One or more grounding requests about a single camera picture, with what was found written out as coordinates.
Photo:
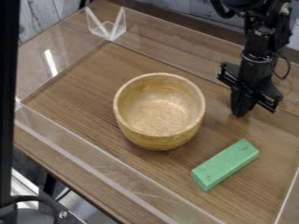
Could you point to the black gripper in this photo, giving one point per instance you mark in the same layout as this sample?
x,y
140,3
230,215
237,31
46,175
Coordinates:
x,y
250,82

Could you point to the green rectangular block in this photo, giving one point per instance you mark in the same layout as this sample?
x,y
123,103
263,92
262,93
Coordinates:
x,y
227,162

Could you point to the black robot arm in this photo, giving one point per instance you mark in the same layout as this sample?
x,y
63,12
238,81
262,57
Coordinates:
x,y
267,35

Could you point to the brown wooden bowl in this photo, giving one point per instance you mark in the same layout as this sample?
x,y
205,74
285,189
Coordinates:
x,y
159,108

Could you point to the white object at right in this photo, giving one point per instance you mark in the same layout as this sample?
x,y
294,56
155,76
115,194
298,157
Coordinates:
x,y
294,39

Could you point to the black table leg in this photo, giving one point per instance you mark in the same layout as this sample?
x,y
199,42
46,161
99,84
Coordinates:
x,y
50,184

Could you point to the clear acrylic enclosure wall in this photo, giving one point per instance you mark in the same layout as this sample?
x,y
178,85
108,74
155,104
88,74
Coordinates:
x,y
74,66

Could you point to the black vertical post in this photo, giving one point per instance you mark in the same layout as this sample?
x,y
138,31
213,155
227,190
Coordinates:
x,y
10,13

